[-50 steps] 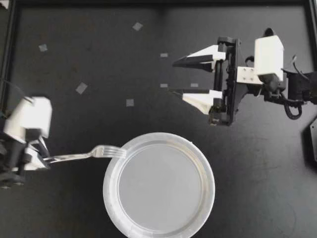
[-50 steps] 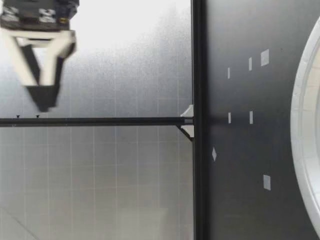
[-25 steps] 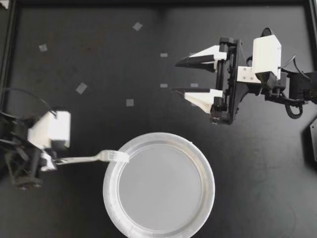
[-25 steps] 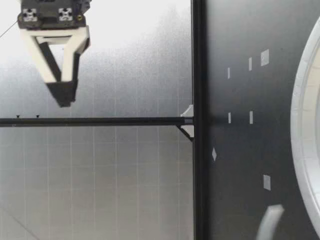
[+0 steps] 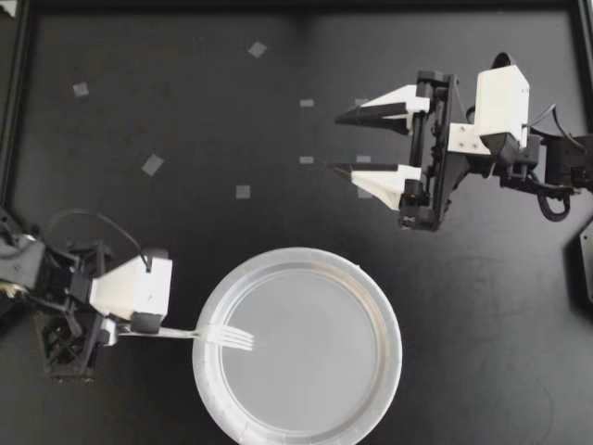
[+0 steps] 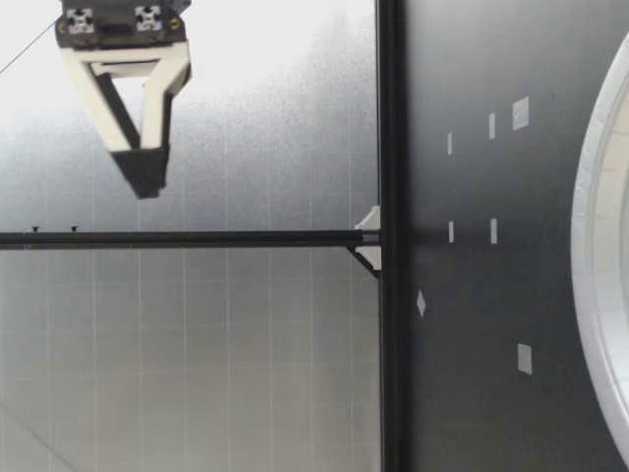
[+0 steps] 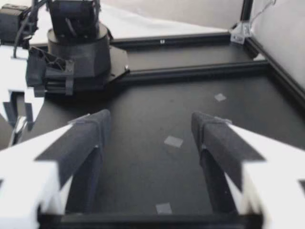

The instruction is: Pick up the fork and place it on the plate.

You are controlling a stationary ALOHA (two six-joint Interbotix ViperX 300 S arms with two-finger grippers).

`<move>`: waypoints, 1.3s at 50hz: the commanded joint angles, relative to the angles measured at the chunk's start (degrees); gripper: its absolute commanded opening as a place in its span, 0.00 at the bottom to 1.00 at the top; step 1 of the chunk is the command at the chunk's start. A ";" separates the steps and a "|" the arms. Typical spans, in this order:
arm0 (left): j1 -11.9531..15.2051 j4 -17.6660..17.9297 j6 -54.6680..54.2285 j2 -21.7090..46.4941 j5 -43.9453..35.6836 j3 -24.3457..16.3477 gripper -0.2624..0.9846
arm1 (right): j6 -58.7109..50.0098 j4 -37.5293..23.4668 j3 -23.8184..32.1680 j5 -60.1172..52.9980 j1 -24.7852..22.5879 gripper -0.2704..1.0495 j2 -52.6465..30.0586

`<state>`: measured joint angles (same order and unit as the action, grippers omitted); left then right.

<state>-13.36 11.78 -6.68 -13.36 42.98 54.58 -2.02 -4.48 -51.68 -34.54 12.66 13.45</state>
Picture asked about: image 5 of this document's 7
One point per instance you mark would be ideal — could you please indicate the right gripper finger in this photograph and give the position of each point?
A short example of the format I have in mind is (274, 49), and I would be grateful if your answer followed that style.
(384, 183)
(394, 104)

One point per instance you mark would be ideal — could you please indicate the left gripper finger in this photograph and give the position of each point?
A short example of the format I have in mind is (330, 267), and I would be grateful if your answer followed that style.
(108, 331)

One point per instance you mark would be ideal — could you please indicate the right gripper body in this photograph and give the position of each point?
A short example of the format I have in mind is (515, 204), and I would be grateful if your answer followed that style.
(440, 185)

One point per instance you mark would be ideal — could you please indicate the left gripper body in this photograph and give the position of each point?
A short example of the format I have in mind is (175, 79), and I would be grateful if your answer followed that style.
(69, 354)

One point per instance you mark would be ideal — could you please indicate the clear plastic fork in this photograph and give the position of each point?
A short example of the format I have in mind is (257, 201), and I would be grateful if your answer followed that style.
(218, 337)

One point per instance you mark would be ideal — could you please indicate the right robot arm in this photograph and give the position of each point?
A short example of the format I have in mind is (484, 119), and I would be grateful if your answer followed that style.
(563, 162)

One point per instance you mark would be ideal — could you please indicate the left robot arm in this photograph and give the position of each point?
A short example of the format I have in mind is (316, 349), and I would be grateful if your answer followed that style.
(23, 266)

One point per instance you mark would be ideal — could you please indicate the white paper plate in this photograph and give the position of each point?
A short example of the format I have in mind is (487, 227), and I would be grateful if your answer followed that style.
(301, 352)

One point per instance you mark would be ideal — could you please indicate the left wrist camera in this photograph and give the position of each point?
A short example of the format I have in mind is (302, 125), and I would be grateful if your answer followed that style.
(139, 287)

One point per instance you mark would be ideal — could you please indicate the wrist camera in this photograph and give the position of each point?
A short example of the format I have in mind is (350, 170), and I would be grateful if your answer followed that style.
(502, 102)
(139, 287)

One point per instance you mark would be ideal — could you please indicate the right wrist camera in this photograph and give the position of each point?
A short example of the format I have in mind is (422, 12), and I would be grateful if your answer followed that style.
(502, 102)

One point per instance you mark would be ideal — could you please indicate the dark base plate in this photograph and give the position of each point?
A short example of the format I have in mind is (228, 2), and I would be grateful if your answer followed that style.
(583, 273)

